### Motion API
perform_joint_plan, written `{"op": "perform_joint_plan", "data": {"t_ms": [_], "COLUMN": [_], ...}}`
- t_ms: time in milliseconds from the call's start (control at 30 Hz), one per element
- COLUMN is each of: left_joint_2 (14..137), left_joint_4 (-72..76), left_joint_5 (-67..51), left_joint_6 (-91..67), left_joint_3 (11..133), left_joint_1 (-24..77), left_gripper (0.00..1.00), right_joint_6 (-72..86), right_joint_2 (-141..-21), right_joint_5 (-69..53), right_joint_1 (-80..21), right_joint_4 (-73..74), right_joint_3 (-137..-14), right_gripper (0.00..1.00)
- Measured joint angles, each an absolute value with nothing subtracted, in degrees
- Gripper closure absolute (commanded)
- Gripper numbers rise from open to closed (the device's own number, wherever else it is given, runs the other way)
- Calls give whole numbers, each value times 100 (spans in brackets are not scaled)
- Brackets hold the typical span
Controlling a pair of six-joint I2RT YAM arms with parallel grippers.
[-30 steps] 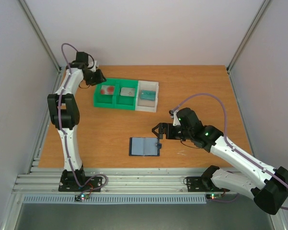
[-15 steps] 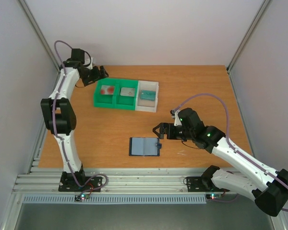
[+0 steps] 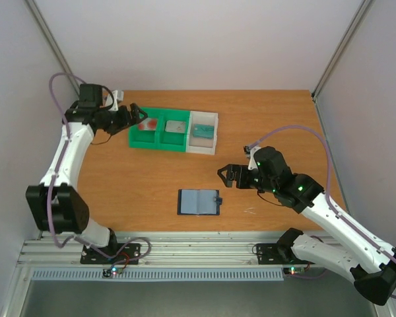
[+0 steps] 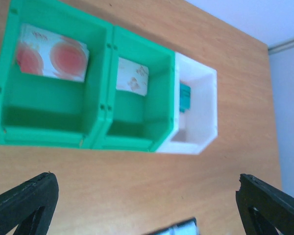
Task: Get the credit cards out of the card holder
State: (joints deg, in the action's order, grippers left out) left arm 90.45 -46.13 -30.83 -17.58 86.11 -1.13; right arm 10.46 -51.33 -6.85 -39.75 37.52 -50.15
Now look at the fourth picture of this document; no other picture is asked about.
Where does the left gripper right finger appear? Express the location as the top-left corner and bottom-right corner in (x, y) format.
(236, 174), (294, 235)

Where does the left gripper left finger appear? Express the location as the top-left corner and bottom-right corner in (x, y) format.
(0, 172), (59, 235)

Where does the teal card stack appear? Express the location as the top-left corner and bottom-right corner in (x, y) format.
(179, 83), (191, 113)

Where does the red circle card stack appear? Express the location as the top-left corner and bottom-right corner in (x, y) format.
(16, 23), (89, 82)

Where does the grey bird card stack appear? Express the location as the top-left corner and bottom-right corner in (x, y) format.
(116, 57), (149, 96)

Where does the white bin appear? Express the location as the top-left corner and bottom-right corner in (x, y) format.
(156, 52), (218, 155)

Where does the left green bin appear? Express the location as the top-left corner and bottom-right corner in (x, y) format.
(0, 0), (113, 149)

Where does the green bin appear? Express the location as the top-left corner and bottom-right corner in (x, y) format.
(0, 0), (113, 149)
(93, 26), (175, 152)

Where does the middle green bin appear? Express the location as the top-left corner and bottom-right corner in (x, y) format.
(93, 26), (175, 152)

